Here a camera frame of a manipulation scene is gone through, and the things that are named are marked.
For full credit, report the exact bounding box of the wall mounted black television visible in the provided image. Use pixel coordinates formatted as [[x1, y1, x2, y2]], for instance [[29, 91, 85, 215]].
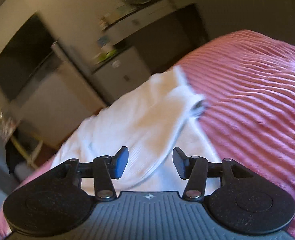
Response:
[[0, 13, 55, 101]]

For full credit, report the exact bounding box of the tall white standing panel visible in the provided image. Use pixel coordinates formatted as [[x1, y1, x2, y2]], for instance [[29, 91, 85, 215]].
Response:
[[51, 40, 106, 112]]

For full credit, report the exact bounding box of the white ribbed knit sweater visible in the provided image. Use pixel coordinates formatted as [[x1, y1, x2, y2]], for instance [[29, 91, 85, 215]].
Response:
[[52, 66, 221, 192]]

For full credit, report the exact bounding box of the grey bedside cabinet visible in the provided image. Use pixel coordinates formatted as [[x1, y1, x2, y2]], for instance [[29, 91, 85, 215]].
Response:
[[92, 47, 151, 105]]

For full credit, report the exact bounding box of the grey dressing table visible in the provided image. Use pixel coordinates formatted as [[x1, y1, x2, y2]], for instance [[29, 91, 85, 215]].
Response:
[[102, 0, 210, 73]]

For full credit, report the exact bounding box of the wrapped flower bouquet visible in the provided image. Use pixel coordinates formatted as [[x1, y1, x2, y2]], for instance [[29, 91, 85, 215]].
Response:
[[0, 108, 19, 143]]

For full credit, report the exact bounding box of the pink corduroy bedspread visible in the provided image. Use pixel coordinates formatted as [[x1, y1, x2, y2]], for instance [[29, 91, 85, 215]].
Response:
[[0, 29, 295, 240]]

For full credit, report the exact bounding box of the round two-tier side table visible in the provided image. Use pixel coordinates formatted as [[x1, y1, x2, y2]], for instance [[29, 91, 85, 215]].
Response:
[[5, 121, 55, 181]]

